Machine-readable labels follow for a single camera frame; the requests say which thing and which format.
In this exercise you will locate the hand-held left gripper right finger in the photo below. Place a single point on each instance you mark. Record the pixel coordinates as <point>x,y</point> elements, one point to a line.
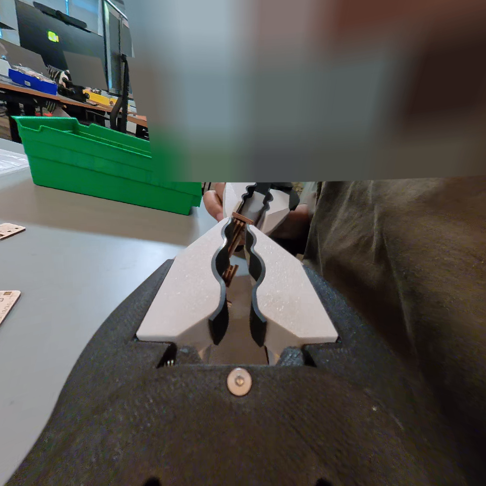
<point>296,300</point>

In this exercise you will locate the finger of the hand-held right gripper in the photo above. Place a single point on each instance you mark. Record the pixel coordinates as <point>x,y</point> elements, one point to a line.
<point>277,218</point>
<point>233,199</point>

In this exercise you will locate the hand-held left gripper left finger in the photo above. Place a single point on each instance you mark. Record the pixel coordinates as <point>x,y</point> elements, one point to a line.
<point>182,296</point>

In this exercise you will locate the small wooden model assembly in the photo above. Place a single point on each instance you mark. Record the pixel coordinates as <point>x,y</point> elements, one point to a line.
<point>243,218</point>

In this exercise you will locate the grey desk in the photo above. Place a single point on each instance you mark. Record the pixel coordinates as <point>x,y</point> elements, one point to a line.
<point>95,265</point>

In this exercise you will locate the person's right hand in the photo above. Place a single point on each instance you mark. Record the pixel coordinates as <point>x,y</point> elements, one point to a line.
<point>213,203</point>

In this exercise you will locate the person's brown clothing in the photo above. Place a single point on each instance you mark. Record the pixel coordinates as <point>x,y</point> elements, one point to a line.
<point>398,284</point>

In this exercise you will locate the yellow object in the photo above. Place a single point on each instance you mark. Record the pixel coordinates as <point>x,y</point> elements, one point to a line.
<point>98,98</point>

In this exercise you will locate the small wooden sheet offcut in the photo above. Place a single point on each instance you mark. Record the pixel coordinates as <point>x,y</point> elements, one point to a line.
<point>7,303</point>

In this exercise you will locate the notched small wooden offcut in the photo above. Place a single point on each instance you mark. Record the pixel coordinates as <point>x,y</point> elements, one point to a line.
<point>11,231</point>

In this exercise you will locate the wooden background table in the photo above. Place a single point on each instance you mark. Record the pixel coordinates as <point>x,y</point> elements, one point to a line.
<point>76,104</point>

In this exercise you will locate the black monitor on stand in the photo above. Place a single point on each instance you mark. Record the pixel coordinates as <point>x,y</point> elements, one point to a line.
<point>117,45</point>

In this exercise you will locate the zebra striped object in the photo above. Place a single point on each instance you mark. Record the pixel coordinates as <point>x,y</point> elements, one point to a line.
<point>59,76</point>

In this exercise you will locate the clear plastic wrapper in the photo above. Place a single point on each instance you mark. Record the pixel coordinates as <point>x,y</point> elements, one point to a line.
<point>11,161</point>

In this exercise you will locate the labelled blue plastic bin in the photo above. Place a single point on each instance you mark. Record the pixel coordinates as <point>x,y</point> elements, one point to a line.
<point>32,81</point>

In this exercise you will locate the large black screen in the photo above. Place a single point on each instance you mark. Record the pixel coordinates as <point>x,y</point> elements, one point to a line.
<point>38,41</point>

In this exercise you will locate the black webcam bar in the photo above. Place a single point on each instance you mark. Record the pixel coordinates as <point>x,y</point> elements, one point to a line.
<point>60,15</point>

